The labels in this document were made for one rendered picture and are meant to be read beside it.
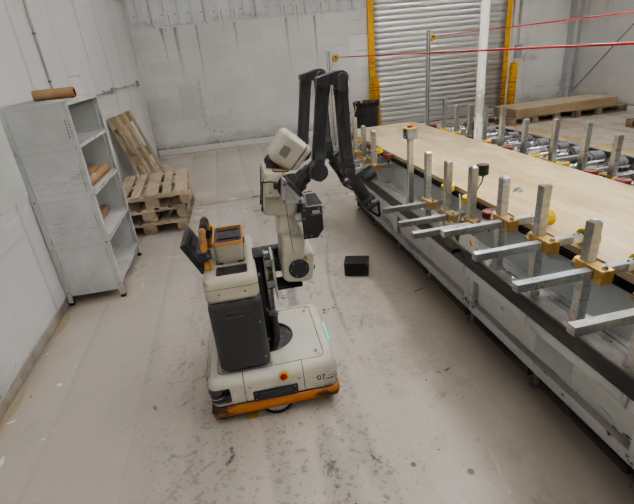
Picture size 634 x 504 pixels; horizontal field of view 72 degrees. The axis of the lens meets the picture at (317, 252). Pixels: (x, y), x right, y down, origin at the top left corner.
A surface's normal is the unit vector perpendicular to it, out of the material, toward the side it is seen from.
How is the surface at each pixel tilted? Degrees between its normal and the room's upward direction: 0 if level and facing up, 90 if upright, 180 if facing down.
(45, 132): 90
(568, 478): 0
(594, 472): 0
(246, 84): 90
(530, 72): 90
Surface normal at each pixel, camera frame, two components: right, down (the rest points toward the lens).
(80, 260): 0.21, 0.39
